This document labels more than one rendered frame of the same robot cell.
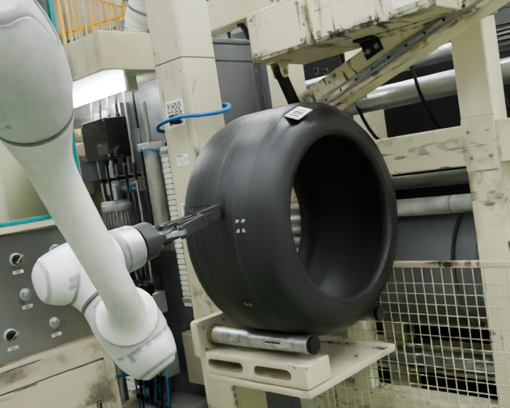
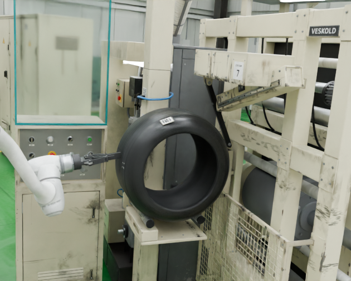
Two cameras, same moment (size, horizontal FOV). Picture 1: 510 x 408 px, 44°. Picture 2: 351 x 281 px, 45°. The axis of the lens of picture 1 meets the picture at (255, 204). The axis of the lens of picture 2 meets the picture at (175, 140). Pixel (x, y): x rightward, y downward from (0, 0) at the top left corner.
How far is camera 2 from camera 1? 1.18 m
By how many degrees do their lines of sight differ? 27
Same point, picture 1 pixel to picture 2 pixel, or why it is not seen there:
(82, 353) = (89, 185)
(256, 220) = (127, 165)
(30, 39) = not seen: outside the picture
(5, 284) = (63, 148)
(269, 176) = (138, 148)
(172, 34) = (148, 57)
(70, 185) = (9, 151)
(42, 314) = not seen: hidden behind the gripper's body
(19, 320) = not seen: hidden behind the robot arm
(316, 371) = (147, 235)
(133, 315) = (38, 195)
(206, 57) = (164, 69)
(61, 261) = (33, 164)
